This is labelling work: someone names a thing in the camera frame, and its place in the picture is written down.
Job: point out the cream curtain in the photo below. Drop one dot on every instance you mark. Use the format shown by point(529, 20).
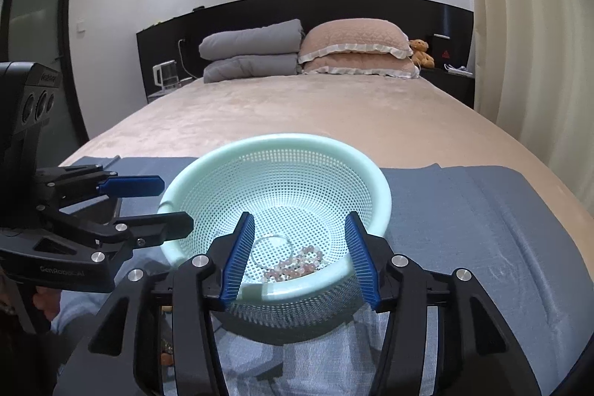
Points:
point(533, 29)

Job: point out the white light switch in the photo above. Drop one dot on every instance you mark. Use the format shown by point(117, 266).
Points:
point(81, 28)

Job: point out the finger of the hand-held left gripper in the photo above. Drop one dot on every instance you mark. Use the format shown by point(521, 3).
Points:
point(162, 226)
point(134, 186)

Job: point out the black nightstand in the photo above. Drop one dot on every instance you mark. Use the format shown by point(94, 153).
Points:
point(450, 87)

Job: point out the mint green plastic basket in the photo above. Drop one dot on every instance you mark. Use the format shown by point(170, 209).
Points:
point(287, 173)

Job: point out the black headboard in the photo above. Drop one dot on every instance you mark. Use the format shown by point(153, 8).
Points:
point(260, 11)

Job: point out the grey folded quilt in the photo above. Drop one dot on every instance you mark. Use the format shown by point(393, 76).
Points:
point(250, 69)
point(250, 39)

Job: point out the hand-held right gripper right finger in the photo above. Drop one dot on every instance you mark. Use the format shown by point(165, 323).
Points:
point(364, 259)

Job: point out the frosted glass door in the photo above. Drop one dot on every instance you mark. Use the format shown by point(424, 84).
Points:
point(41, 20)

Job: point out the black box with red triangle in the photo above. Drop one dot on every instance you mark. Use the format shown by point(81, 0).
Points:
point(442, 51)

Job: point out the brown teddy bear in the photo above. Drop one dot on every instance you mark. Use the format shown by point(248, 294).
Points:
point(420, 52)

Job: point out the pink frilled pillow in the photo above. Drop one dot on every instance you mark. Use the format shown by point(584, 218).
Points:
point(352, 36)
point(362, 66)

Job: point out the white electric kettle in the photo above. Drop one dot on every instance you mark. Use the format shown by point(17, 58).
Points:
point(165, 75)

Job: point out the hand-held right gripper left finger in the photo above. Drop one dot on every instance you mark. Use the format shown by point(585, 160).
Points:
point(236, 259)

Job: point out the blue cloth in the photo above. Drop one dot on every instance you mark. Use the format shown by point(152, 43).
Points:
point(464, 215)

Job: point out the white power strip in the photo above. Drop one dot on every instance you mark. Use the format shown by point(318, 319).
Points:
point(459, 70)

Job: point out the person's left hand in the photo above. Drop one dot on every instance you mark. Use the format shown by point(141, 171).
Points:
point(46, 299)

